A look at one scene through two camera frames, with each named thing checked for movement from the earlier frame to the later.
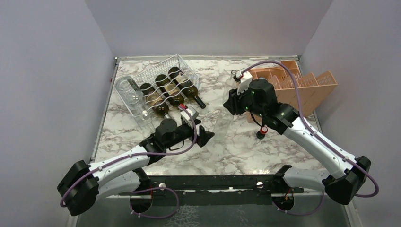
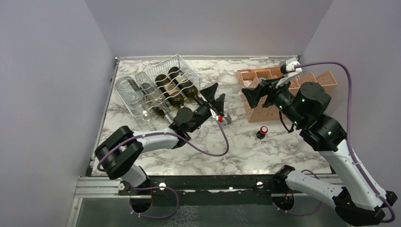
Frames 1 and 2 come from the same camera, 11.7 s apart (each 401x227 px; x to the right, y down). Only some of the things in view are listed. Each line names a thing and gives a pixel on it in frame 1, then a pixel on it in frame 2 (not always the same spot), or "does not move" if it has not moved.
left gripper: [204, 135] → [209, 93]
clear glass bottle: [224, 121] → [150, 91]
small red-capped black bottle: [261, 134] does not move
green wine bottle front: [186, 85] does not move
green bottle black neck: [154, 100] does not move
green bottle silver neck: [169, 91] does not move
